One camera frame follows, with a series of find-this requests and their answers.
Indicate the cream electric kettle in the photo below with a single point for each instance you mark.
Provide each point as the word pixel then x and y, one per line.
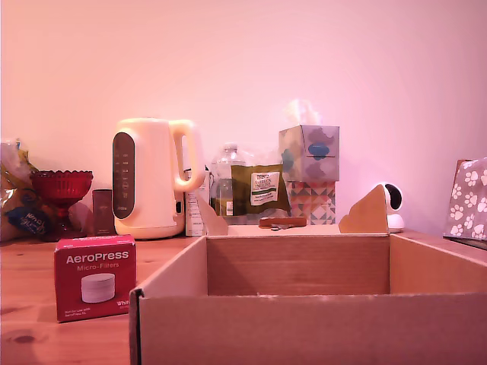
pixel 152 182

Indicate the white printed carton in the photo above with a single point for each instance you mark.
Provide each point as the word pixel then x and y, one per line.
pixel 192 213

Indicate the triangle-pattern tissue box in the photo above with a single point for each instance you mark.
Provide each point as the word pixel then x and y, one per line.
pixel 312 201

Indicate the red AeroPress filter carton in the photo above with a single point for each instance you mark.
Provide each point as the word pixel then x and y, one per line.
pixel 95 266

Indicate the red glass footed bowl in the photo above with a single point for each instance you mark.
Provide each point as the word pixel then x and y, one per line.
pixel 61 188

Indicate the clear plastic snack bag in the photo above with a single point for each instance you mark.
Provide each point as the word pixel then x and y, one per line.
pixel 15 205

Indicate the green tea packet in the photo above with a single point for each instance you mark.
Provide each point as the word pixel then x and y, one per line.
pixel 262 186

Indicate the small white round camera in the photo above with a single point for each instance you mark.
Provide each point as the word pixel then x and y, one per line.
pixel 395 205

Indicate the grey cloud-print tissue box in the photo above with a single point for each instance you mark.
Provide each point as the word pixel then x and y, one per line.
pixel 316 152

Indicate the small brown box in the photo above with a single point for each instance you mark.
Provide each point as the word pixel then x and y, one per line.
pixel 102 209

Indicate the open cardboard box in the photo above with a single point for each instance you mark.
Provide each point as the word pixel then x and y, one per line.
pixel 304 327

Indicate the clear plastic water bottle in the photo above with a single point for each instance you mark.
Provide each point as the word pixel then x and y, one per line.
pixel 222 171

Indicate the dark flat tray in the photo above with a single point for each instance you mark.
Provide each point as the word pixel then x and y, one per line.
pixel 466 241

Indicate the white tissue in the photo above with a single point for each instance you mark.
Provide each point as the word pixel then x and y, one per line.
pixel 302 112

